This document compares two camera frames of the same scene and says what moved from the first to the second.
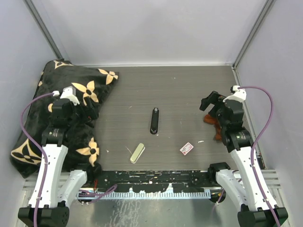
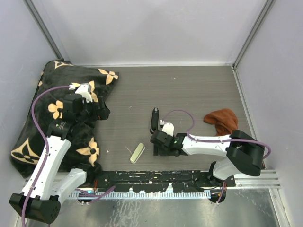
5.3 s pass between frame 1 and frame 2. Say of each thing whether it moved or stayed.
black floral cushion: stayed
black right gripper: moved
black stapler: stayed
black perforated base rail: stayed
